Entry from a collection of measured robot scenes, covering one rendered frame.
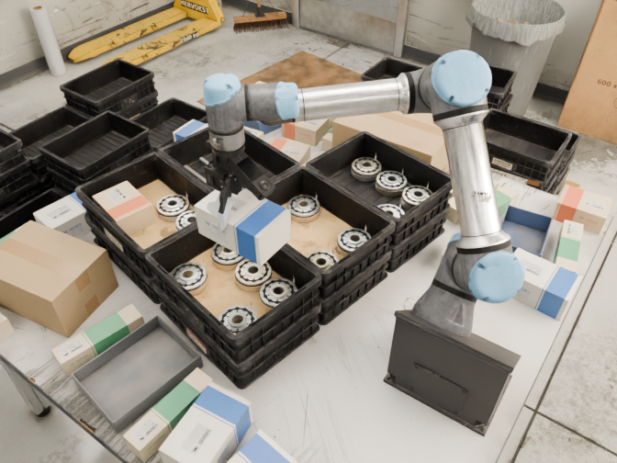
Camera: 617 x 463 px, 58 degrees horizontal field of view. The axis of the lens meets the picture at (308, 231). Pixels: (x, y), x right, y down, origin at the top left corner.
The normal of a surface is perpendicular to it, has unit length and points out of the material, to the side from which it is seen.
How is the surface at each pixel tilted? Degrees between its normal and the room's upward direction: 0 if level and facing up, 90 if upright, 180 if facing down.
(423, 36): 90
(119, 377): 0
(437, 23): 90
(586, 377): 0
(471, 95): 46
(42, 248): 0
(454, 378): 90
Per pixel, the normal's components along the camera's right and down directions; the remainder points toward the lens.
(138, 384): 0.00, -0.73
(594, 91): -0.55, 0.35
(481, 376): -0.56, 0.56
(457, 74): 0.05, -0.03
